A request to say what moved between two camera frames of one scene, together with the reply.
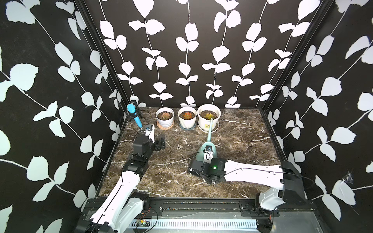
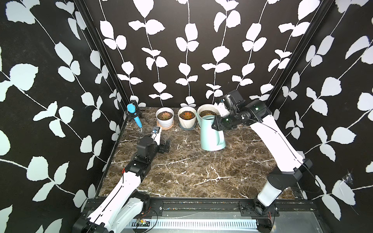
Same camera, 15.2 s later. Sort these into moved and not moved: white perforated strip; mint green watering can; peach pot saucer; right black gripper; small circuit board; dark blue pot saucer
Moved: mint green watering can; right black gripper
Not moved: dark blue pot saucer; white perforated strip; peach pot saucer; small circuit board
